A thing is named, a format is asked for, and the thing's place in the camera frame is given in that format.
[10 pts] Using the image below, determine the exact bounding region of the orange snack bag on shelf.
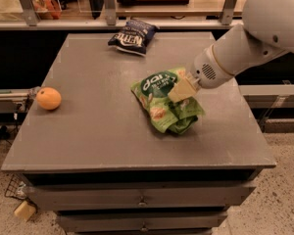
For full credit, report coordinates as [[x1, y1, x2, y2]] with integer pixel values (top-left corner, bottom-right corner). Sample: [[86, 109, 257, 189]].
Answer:
[[31, 0, 61, 20]]

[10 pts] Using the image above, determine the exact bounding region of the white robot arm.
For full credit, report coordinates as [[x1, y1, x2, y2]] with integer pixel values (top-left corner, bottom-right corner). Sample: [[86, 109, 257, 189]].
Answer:
[[169, 0, 294, 103]]

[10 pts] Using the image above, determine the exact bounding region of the lower grey drawer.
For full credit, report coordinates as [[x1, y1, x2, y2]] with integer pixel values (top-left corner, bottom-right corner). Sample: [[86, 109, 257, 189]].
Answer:
[[57, 211, 227, 232]]

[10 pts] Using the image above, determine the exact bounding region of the upper grey drawer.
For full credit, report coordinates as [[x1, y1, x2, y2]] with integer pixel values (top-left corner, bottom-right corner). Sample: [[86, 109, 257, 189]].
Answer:
[[24, 181, 255, 211]]

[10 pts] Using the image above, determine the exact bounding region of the metal shelf frame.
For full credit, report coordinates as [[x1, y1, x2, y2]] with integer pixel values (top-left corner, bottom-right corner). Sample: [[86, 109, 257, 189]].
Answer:
[[0, 0, 246, 30]]

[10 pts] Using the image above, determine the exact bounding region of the dark blue kettle chip bag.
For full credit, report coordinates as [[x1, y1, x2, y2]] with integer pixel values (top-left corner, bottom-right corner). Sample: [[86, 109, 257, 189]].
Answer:
[[108, 20, 158, 56]]

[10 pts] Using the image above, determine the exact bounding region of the grey drawer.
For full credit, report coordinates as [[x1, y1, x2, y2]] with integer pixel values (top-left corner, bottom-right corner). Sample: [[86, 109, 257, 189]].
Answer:
[[24, 181, 255, 211], [57, 211, 227, 232]]

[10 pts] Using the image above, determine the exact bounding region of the black wire basket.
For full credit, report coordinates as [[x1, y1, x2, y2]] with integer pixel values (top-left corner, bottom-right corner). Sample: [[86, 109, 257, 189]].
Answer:
[[4, 175, 26, 201]]

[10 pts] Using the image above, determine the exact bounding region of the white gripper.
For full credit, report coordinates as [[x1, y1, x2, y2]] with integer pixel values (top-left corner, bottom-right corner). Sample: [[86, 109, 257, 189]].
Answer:
[[168, 45, 233, 103]]

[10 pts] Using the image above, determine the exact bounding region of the green rice chip bag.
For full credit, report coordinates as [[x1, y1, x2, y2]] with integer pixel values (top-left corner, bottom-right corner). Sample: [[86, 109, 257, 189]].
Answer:
[[130, 68, 205, 134]]

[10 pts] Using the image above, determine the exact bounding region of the yellow sponge block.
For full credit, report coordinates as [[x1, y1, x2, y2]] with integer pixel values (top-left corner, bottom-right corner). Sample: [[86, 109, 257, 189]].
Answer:
[[14, 201, 36, 221]]

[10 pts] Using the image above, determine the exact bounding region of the grey drawer cabinet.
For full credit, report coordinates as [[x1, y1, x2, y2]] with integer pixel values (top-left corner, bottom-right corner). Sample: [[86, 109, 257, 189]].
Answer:
[[2, 32, 275, 235]]

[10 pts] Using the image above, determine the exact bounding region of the orange fruit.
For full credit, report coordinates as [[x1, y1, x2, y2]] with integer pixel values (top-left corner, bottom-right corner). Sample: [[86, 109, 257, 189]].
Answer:
[[36, 87, 62, 110]]

